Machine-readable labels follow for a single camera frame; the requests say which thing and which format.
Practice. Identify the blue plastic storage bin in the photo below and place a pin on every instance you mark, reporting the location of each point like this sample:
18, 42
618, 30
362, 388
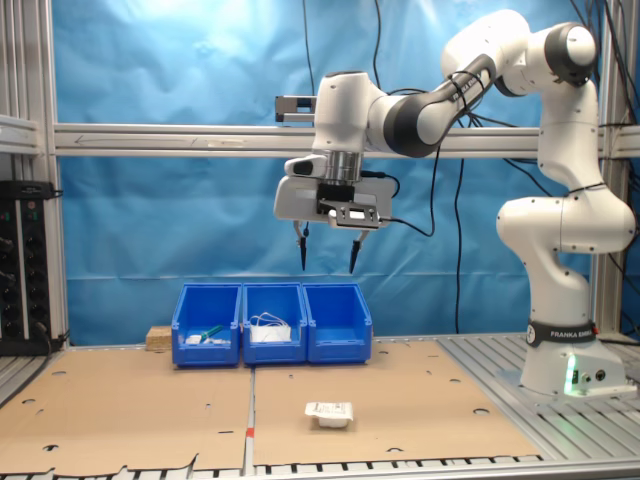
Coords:
337, 345
205, 355
274, 352

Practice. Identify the aluminium profile crossbeam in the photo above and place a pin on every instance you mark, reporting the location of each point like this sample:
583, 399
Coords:
175, 141

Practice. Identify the black socket rack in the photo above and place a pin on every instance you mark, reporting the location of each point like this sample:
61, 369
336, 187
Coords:
25, 270

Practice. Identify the grey power strip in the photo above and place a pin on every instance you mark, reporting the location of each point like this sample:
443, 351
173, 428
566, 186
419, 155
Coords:
295, 107

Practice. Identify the white printed cotton packet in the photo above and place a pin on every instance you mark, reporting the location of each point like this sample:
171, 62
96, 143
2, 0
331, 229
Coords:
329, 412

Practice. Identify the long white flat packet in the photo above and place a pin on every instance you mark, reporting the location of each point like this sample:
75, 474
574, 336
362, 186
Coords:
192, 340

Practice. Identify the green capped pen-shaped item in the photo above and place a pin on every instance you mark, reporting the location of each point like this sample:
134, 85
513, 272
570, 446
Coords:
212, 331

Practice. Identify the brown cardboard sheet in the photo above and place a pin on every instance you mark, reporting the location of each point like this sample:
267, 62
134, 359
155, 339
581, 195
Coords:
390, 400
125, 400

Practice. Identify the short aluminium profile beam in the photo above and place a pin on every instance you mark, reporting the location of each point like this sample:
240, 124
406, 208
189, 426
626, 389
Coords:
17, 135

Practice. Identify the chipboard wood block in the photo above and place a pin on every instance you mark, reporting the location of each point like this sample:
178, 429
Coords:
160, 337

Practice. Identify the stack of white face masks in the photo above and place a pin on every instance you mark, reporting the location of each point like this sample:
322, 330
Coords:
270, 332

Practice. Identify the aluminium profile post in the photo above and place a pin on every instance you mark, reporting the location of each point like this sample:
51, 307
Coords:
615, 150
35, 65

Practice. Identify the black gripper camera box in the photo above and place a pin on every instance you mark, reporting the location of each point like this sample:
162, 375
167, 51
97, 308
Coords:
350, 207

